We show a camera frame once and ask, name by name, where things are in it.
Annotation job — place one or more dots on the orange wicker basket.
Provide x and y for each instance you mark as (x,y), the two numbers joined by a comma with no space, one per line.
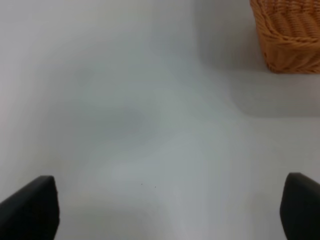
(289,34)

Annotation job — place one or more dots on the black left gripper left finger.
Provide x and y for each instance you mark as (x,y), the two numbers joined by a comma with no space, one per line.
(31,213)

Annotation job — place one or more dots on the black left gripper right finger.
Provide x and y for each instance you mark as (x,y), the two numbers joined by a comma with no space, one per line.
(300,208)

